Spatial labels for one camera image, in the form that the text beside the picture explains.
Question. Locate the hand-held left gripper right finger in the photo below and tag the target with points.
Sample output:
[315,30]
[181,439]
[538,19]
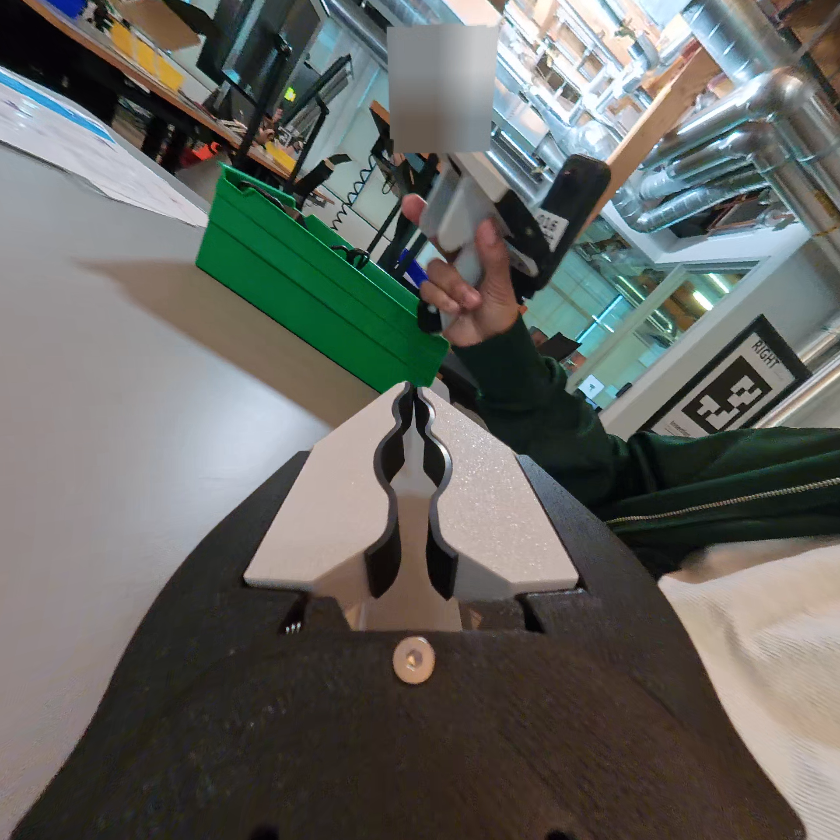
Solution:
[505,518]

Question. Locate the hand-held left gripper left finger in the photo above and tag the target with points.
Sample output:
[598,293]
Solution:
[321,518]

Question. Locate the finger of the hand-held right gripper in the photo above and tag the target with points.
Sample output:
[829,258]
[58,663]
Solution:
[479,176]

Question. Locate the green plastic bin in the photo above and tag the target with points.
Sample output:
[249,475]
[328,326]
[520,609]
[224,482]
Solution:
[315,308]

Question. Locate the person's right forearm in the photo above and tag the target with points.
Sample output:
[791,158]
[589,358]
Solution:
[531,413]

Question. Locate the person's right hand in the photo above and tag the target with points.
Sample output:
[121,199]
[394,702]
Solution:
[492,302]

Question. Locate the black legged workbench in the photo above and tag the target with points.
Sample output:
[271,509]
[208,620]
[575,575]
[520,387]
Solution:
[400,157]

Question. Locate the blue plastic bin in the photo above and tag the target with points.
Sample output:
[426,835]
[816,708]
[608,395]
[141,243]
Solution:
[413,269]

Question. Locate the black computer monitor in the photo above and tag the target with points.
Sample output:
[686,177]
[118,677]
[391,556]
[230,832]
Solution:
[262,39]
[321,88]

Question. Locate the silver ventilation ducts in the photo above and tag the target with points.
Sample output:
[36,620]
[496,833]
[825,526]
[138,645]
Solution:
[754,124]

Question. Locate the black framed marker sign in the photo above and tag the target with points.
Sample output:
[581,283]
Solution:
[728,394]

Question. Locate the orange traffic cone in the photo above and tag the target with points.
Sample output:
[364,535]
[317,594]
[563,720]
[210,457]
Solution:
[205,154]

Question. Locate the wooden workbench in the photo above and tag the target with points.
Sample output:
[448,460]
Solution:
[197,115]

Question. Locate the person's white pants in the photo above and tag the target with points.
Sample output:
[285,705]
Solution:
[774,656]

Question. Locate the small yellow bin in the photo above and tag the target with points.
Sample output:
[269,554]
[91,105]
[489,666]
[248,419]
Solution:
[169,73]

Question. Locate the laminated paper sheet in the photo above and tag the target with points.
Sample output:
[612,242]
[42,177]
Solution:
[79,144]

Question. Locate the wooden post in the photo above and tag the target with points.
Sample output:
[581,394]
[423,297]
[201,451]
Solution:
[663,111]

